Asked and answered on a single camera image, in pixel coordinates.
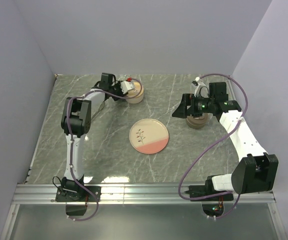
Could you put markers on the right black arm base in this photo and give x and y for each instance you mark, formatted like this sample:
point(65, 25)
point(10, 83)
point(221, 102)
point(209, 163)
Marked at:
point(212, 206)

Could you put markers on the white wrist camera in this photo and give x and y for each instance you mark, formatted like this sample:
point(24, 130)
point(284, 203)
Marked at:
point(127, 85)
point(198, 86)

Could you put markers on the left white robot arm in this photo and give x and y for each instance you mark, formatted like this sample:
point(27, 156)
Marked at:
point(76, 122)

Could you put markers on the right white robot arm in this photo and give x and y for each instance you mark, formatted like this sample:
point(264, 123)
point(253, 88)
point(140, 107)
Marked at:
point(256, 170)

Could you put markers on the aluminium rail frame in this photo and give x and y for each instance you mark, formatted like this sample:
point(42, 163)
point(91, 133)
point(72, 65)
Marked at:
point(140, 212)

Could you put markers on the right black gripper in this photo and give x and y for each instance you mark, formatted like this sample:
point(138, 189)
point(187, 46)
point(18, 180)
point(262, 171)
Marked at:
point(182, 111)

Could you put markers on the tan round lid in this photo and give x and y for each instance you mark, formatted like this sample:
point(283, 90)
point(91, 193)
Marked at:
point(137, 92)

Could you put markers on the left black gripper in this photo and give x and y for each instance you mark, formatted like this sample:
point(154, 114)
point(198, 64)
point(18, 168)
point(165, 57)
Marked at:
point(121, 94)

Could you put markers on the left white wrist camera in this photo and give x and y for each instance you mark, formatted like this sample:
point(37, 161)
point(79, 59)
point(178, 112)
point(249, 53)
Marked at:
point(127, 85)

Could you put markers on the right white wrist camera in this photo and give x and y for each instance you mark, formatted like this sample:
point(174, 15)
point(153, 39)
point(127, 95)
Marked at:
point(198, 86)

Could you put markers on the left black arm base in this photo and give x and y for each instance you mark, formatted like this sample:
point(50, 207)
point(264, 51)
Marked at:
point(76, 201)

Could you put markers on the metal tongs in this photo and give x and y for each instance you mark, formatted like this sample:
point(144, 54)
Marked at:
point(100, 108)

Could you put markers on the pink white round plate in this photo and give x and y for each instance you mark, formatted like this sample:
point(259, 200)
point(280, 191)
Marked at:
point(148, 136)

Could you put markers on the dark brown round lid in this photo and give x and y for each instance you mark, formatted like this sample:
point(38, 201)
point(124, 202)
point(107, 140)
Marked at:
point(196, 117)

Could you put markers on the round metal tin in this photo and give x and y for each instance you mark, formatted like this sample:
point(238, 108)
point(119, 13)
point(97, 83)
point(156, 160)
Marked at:
point(132, 99)
point(195, 127)

